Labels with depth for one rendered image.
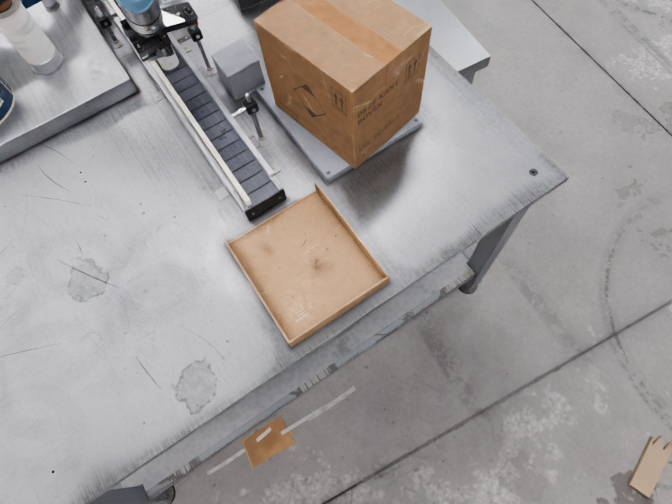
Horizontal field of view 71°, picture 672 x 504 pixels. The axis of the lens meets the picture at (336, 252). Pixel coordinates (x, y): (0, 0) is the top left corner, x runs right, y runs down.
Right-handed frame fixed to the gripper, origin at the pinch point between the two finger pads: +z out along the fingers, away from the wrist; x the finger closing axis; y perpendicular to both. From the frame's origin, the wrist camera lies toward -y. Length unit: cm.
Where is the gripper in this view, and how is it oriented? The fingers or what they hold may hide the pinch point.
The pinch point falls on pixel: (165, 49)
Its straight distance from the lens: 139.4
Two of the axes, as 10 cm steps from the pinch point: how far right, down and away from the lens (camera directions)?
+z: -2.2, -0.3, 9.7
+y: -8.3, 5.3, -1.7
